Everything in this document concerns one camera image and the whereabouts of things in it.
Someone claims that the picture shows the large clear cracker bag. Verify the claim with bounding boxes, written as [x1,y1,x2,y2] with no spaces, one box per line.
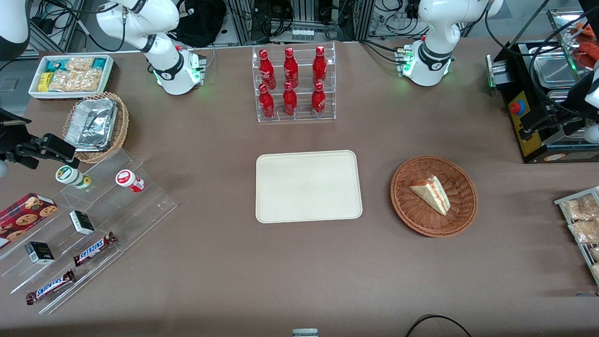
[49,69,104,93]

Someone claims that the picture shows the small black carton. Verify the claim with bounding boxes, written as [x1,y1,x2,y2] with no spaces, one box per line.
[24,242,55,265]
[69,210,95,235]

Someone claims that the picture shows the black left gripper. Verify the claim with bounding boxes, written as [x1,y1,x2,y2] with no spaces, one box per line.
[520,104,599,141]

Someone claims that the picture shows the black bag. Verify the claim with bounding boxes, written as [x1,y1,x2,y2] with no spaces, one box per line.
[171,0,228,48]

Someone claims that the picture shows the steel food pan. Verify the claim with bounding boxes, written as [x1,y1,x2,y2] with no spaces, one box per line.
[547,89,578,115]
[529,45,582,89]

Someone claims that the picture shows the cream rectangular plastic tray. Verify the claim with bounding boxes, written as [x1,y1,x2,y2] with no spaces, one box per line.
[255,150,364,224]

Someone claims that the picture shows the round brown wicker basket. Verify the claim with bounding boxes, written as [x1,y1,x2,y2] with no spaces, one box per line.
[390,155,478,238]

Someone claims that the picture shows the aluminium foil tray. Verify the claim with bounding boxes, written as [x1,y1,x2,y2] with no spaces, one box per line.
[64,97,118,153]

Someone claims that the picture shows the black looped cable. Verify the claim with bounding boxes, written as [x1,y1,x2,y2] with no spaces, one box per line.
[405,314,473,337]

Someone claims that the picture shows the light wicker basket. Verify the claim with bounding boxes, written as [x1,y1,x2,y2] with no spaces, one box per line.
[62,92,130,164]

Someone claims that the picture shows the small clear cracker bag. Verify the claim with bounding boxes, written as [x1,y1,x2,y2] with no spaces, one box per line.
[66,56,95,72]

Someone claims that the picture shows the tray of packaged snacks right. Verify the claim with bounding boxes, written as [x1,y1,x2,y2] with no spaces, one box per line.
[555,186,599,286]

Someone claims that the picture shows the white rectangular snack bin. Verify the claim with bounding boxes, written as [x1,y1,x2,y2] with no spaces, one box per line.
[28,54,115,100]

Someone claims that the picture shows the brown snickers bar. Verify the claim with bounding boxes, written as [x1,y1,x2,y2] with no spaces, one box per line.
[73,232,117,267]
[26,269,76,306]

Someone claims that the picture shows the clear acrylic bottle rack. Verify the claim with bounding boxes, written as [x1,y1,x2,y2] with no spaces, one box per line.
[252,42,336,123]

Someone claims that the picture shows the green cap white bottle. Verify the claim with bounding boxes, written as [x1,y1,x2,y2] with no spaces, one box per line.
[55,165,92,190]

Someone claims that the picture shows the red cap white bottle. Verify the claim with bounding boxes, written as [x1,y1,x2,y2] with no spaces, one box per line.
[116,169,145,193]

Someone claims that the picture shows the grey metal side box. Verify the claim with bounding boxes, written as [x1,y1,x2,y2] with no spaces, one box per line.
[486,54,510,90]

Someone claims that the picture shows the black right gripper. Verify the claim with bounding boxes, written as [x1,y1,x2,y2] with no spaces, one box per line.
[0,108,79,171]

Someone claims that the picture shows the clear acrylic stepped display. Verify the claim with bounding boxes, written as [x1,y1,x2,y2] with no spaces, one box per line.
[0,149,177,315]

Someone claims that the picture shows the red cookie box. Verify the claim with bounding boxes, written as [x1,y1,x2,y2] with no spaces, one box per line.
[0,192,59,249]

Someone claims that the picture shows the black food warmer machine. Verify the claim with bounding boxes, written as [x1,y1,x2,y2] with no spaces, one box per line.
[498,7,599,164]

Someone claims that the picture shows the red cola bottle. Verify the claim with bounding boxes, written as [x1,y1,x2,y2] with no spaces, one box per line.
[311,82,326,117]
[259,83,275,119]
[258,49,277,90]
[283,47,299,88]
[283,81,298,117]
[312,45,328,86]

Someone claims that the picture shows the triangular white bread sandwich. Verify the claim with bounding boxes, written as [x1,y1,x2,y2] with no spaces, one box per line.
[409,176,451,216]

